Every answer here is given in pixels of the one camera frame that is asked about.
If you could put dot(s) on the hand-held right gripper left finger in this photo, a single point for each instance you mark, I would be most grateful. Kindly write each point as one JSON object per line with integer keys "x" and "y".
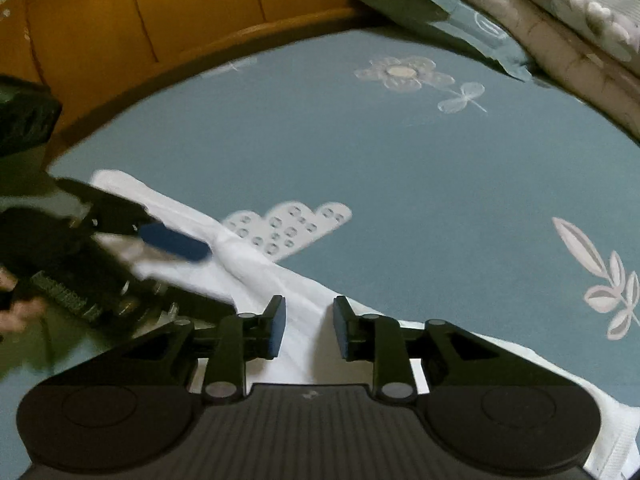
{"x": 275, "y": 331}

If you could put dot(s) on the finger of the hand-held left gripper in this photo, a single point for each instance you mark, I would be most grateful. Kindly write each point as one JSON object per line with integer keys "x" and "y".
{"x": 205, "y": 306}
{"x": 175, "y": 244}

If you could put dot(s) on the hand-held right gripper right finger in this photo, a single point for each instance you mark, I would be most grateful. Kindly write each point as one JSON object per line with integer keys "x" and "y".
{"x": 342, "y": 331}

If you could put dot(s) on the white bear print sweatshirt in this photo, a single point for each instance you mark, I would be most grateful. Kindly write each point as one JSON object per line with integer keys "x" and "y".
{"x": 300, "y": 285}

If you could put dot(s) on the person's left hand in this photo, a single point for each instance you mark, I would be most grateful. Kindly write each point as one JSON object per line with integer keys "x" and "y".
{"x": 21, "y": 316}

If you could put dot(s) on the bed with teal floral sheet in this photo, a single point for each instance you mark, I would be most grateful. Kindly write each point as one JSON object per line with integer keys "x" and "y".
{"x": 400, "y": 185}

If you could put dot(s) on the wooden headboard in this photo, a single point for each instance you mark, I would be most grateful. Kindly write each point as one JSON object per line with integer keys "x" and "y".
{"x": 175, "y": 20}

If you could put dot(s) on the pink floral quilt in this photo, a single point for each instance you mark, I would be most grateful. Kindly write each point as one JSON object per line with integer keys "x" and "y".
{"x": 575, "y": 25}

